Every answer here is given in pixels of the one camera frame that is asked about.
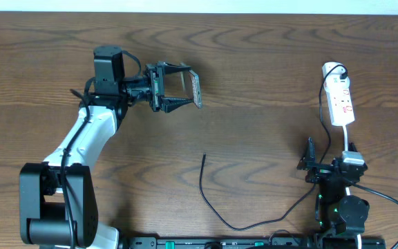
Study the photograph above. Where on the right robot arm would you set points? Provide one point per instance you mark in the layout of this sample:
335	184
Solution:
341	215

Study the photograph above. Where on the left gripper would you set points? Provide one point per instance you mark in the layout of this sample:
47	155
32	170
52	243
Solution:
157	87

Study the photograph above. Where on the Galaxy S25 Ultra smartphone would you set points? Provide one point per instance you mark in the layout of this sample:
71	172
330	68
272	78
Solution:
191	87

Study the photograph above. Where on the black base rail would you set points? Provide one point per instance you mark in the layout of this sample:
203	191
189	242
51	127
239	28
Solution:
277	241

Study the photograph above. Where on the white power strip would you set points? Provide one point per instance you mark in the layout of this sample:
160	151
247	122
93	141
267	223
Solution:
337	89

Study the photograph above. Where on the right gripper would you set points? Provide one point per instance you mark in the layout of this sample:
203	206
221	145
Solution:
308	162

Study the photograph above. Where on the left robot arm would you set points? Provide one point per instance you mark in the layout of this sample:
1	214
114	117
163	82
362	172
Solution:
57	204

